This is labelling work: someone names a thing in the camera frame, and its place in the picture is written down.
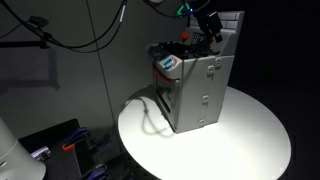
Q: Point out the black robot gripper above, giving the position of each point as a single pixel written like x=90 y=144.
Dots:
x=210 y=24

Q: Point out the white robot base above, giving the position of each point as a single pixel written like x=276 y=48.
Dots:
x=16 y=163

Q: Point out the grey toy stove oven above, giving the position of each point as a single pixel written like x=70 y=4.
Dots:
x=199 y=75

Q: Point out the blue far-right stove knob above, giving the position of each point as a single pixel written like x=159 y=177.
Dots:
x=168 y=63

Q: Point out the red round knob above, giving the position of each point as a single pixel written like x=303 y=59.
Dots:
x=184 y=36

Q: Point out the white round table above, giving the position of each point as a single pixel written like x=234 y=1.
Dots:
x=247 y=143

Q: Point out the purple clamp with orange tip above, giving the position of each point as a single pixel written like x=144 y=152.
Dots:
x=78 y=135

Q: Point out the purple clamp lower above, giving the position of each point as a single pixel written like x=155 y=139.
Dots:
x=97 y=173

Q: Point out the red oven door handle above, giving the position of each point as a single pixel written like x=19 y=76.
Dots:
x=160 y=75

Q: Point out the black camera on stand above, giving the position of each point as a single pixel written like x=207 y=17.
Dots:
x=38 y=21

